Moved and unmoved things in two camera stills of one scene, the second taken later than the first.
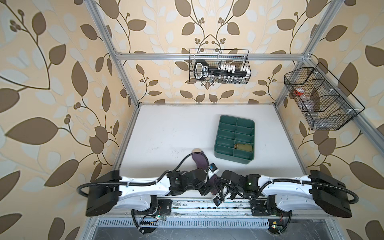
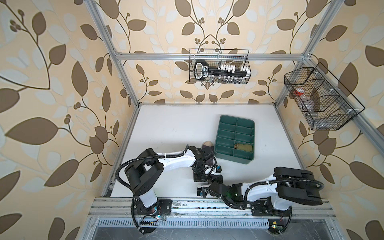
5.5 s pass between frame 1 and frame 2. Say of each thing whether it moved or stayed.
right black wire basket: stayed
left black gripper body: moved
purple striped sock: moved
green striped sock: stayed
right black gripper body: moved
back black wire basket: stayed
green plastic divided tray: stayed
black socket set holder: stayed
